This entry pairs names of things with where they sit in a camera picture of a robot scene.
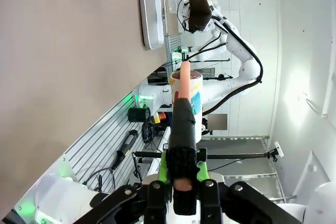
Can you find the black handheld tool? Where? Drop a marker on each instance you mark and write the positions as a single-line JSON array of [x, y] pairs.
[[126, 148]]

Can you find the black stand pole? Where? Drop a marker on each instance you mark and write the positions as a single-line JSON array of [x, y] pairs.
[[236, 156]]

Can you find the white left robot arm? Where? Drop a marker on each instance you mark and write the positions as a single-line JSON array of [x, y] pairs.
[[60, 197]]

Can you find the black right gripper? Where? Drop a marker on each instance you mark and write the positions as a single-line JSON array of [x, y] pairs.
[[193, 28]]

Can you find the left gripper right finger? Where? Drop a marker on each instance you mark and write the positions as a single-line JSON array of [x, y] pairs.
[[210, 200]]

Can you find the slotted aluminium board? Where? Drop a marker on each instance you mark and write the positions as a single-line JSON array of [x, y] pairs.
[[105, 134]]

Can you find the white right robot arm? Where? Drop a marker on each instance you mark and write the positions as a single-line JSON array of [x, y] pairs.
[[239, 48]]

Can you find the white plastic tray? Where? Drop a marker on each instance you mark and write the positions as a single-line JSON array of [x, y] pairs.
[[151, 11]]

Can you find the black round cup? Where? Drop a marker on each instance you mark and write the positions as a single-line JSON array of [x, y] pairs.
[[137, 115]]

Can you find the white mug with colourful print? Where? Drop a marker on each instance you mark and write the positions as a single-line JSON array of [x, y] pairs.
[[198, 124]]

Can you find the yellow red emergency stop button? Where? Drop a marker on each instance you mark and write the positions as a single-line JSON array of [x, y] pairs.
[[158, 118]]

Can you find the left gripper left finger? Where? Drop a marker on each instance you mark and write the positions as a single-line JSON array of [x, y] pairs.
[[155, 203]]

